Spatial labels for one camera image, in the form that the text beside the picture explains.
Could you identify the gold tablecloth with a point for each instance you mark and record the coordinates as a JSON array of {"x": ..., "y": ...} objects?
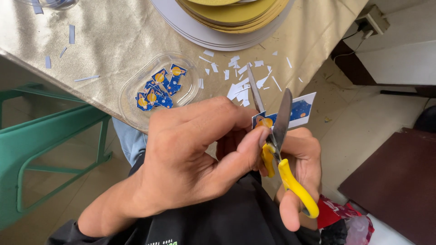
[{"x": 119, "y": 30}]

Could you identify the dark brown wooden board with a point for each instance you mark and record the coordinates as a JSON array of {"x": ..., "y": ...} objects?
[{"x": 395, "y": 183}]

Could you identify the clear plastic container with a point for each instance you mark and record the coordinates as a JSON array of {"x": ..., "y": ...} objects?
[{"x": 51, "y": 3}]

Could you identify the person's blue jeans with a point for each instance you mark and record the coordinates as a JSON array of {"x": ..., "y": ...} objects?
[{"x": 131, "y": 139}]

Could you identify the heap of white paper scraps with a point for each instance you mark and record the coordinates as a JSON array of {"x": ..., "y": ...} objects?
[{"x": 240, "y": 88}]

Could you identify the clear plastic tray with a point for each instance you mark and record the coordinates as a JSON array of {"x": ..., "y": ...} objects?
[{"x": 190, "y": 85}]

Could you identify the stack of gold round boards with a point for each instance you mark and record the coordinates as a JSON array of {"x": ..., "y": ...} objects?
[{"x": 231, "y": 15}]

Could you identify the person's left hand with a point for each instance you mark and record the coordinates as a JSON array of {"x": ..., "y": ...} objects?
[{"x": 184, "y": 156}]

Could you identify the white wall socket box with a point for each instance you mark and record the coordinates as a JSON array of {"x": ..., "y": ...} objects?
[{"x": 373, "y": 18}]

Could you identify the stack of white round boards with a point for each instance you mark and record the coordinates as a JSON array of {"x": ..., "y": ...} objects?
[{"x": 204, "y": 37}]

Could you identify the pile of planet cutouts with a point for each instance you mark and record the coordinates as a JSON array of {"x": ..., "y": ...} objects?
[{"x": 160, "y": 88}]

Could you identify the long pale blue paper strip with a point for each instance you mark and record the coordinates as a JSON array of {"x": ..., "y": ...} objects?
[{"x": 87, "y": 78}]

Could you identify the person's right hand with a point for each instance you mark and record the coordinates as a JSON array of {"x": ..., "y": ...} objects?
[{"x": 305, "y": 163}]

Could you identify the person's black shirt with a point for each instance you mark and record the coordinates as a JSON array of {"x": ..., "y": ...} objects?
[{"x": 221, "y": 221}]

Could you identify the dark brown skirting board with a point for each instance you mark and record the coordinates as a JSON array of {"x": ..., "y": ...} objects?
[{"x": 344, "y": 64}]

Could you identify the planet print paper strip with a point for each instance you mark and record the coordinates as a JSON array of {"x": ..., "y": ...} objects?
[{"x": 301, "y": 109}]

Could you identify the dark round object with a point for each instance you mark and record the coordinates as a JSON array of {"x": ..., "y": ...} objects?
[{"x": 427, "y": 119}]

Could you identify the red plastic bag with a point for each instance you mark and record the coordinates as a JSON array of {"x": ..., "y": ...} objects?
[{"x": 335, "y": 212}]

